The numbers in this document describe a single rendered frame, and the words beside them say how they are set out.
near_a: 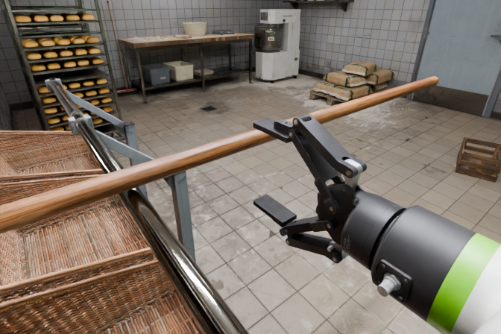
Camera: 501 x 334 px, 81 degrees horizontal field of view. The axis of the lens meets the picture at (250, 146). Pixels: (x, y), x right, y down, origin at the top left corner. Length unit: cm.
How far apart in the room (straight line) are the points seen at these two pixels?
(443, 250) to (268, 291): 153
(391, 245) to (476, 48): 486
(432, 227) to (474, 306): 6
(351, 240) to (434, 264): 8
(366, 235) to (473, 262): 8
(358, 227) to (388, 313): 153
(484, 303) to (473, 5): 493
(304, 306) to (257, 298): 25
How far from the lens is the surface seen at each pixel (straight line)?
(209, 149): 47
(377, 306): 185
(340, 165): 33
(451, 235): 31
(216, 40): 531
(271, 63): 582
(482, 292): 29
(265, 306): 173
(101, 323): 102
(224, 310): 29
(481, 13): 510
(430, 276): 30
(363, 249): 33
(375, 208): 33
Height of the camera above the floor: 141
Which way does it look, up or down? 26 degrees down
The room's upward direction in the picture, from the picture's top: straight up
